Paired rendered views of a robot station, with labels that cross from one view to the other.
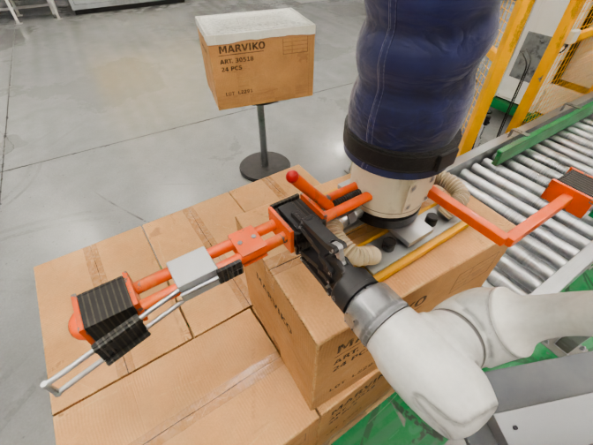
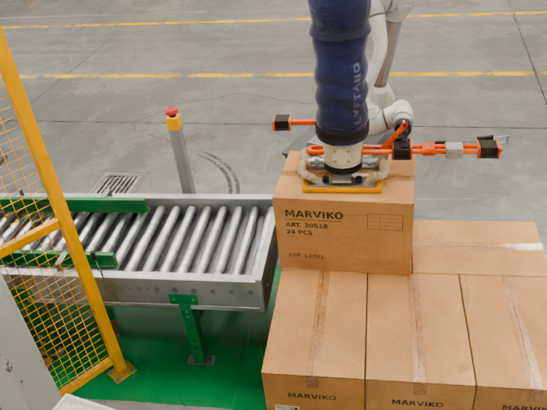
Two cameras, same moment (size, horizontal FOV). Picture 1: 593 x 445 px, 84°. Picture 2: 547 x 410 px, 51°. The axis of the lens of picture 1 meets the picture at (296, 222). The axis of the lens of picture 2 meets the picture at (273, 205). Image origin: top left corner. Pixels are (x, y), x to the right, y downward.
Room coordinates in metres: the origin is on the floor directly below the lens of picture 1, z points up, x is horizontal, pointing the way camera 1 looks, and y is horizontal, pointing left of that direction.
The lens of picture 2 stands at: (2.34, 1.12, 2.34)
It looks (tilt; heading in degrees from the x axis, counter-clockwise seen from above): 35 degrees down; 226
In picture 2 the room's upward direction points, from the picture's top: 7 degrees counter-clockwise
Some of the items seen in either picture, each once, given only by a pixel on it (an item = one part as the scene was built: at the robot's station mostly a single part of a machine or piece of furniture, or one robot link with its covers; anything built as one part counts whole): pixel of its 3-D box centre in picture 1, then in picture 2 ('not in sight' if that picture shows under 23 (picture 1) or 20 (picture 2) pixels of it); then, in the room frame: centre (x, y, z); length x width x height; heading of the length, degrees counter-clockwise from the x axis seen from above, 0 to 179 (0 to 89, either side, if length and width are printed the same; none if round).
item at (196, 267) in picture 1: (194, 273); (453, 150); (0.34, 0.18, 1.07); 0.07 x 0.07 x 0.04; 34
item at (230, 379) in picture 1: (243, 314); (411, 320); (0.68, 0.21, 0.34); 1.20 x 1.00 x 0.40; 124
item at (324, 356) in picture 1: (364, 269); (347, 211); (0.59, -0.20, 0.74); 0.60 x 0.40 x 0.40; 120
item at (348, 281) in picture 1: (344, 279); (403, 131); (0.33, -0.08, 1.08); 0.09 x 0.07 x 0.08; 34
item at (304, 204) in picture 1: (296, 222); (401, 149); (0.46, 0.00, 1.07); 0.10 x 0.08 x 0.06; 34
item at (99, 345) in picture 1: (159, 319); (470, 141); (0.25, 0.21, 1.07); 0.31 x 0.03 x 0.05; 136
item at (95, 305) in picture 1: (110, 307); (487, 149); (0.27, 0.29, 1.07); 0.08 x 0.07 x 0.05; 124
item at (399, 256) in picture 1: (409, 235); not in sight; (0.52, -0.26, 0.97); 0.34 x 0.10 x 0.05; 124
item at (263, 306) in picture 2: not in sight; (273, 252); (0.80, -0.52, 0.48); 0.70 x 0.03 x 0.15; 34
